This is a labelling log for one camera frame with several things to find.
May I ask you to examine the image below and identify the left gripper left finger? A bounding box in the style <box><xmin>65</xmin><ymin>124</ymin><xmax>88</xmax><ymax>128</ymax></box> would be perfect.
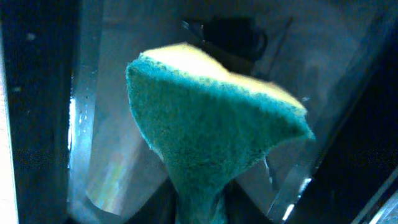
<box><xmin>124</xmin><ymin>179</ymin><xmax>177</xmax><ymax>224</ymax></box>

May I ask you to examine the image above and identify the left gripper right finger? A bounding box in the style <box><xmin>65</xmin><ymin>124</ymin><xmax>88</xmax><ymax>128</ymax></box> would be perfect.
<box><xmin>224</xmin><ymin>180</ymin><xmax>272</xmax><ymax>224</ymax></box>

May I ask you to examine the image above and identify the green yellow sponge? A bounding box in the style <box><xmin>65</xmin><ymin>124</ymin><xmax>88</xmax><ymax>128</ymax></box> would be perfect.
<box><xmin>126</xmin><ymin>42</ymin><xmax>314</xmax><ymax>223</ymax></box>

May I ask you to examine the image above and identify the black rectangular tray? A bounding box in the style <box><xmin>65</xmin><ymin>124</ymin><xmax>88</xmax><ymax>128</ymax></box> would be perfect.
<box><xmin>1</xmin><ymin>0</ymin><xmax>397</xmax><ymax>223</ymax></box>

